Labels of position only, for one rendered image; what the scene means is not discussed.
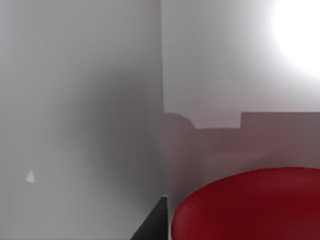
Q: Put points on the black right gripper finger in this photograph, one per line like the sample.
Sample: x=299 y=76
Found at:
x=157 y=222

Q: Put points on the dark red round object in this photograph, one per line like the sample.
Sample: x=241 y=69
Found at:
x=250 y=207

